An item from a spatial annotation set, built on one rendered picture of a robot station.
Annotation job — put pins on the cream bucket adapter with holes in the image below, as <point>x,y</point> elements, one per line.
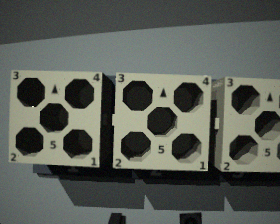
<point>258,112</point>
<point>132,150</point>
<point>55,117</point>

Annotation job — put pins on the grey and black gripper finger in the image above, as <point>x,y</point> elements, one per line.
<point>117,218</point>

